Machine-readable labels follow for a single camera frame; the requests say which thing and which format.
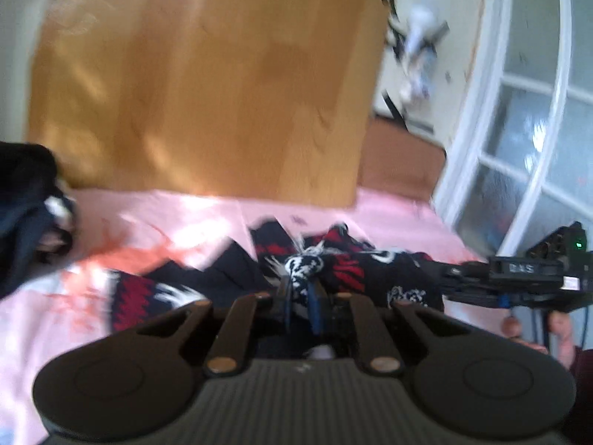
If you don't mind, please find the operator's hand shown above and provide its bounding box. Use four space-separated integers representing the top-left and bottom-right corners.
501 311 576 369

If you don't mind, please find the black red white patterned garment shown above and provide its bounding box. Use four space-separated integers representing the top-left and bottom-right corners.
110 220 444 333

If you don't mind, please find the white framed glass window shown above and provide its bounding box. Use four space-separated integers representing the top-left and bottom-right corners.
434 0 592 257

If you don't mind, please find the pink bed sheet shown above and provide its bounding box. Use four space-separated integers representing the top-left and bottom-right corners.
0 187 548 445

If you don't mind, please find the wooden headboard panel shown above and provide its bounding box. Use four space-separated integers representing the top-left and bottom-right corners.
27 0 387 207

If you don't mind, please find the dark navy clothes pile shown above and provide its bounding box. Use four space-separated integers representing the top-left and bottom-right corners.
1 142 76 299

